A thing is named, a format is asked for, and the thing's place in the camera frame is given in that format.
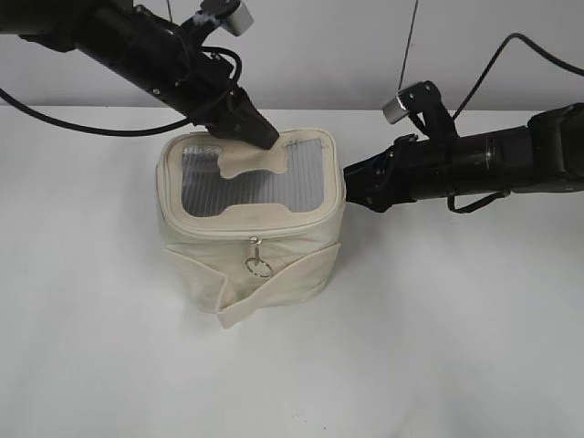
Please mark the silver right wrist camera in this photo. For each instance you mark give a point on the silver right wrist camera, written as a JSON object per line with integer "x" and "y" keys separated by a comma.
{"x": 422, "y": 104}

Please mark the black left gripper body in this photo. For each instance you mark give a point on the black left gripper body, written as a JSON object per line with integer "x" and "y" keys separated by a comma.
{"x": 212, "y": 74}

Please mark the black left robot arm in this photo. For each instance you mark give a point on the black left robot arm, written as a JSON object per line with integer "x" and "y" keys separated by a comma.
{"x": 169, "y": 61}

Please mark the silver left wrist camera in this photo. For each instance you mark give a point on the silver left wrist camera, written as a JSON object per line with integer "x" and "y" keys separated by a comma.
{"x": 231, "y": 15}

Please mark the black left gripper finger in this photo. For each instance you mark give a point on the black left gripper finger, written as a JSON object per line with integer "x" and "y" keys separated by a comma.
{"x": 236, "y": 118}

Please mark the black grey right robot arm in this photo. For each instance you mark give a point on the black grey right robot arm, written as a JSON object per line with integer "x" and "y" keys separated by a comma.
{"x": 543, "y": 156}

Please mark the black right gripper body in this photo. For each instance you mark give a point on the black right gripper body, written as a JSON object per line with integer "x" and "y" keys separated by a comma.
{"x": 383, "y": 180}

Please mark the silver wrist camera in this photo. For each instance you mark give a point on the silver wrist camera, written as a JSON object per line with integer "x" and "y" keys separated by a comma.
{"x": 422, "y": 104}
{"x": 231, "y": 15}

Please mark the cream fabric zipper bag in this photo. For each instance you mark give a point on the cream fabric zipper bag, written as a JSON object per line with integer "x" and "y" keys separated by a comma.
{"x": 247, "y": 228}

